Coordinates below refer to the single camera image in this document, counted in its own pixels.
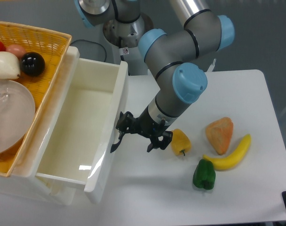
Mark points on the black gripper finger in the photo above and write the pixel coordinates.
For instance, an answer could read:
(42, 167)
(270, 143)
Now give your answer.
(160, 142)
(125, 124)

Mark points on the yellow woven basket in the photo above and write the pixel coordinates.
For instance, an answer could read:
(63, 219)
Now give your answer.
(46, 50)

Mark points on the yellow toy bell pepper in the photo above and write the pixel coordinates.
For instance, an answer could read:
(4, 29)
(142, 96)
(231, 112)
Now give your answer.
(180, 143)

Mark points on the white toy onion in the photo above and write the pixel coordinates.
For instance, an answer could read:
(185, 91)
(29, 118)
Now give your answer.
(9, 66)

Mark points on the pink toy fruit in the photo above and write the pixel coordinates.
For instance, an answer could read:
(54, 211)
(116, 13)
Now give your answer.
(17, 50)

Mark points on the yellow toy banana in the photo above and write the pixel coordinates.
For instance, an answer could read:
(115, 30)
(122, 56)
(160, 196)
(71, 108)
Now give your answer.
(232, 160)

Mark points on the white drawer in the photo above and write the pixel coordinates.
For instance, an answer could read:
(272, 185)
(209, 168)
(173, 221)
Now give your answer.
(78, 157)

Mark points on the orange toy fruit slice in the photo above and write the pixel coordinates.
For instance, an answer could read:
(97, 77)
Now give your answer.
(219, 134)

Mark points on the clear plastic wrap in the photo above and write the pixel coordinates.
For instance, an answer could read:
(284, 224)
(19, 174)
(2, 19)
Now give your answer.
(4, 93)

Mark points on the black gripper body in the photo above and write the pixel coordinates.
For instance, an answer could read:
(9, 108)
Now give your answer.
(148, 127)

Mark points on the white drawer cabinet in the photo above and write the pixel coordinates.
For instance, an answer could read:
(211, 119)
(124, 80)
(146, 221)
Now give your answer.
(23, 180)

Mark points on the green toy bell pepper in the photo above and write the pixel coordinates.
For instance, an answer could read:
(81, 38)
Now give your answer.
(204, 176)

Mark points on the black toy ball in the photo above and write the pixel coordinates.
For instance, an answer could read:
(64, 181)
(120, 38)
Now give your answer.
(32, 64)

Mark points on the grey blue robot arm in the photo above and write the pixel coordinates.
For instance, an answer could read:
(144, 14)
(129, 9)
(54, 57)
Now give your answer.
(168, 57)

